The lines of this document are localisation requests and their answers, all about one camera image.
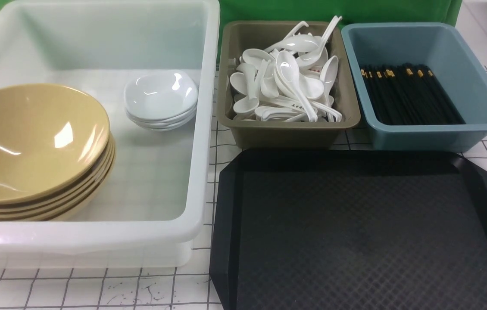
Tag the white soup spoon upside down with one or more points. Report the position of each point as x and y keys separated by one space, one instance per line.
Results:
x=299 y=43

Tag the small white dish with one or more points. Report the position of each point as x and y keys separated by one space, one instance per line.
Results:
x=161 y=95

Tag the taupe spoon bin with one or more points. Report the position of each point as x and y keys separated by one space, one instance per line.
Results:
x=248 y=77

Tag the white soup spoon long handle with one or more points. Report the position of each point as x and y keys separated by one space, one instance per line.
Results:
x=308 y=60

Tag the black serving tray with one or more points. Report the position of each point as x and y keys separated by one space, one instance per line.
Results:
x=311 y=229

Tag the white spoon with printed handle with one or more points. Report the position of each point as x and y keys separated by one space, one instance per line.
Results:
x=293 y=107

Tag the large white plastic tub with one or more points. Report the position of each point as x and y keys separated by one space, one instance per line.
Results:
x=150 y=208

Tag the black chopsticks bundle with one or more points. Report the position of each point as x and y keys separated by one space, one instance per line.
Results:
x=408 y=94

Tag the lower small white dishes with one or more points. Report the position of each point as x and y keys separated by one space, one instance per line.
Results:
x=166 y=124

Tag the blue chopstick bin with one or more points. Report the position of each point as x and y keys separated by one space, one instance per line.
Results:
x=440 y=47

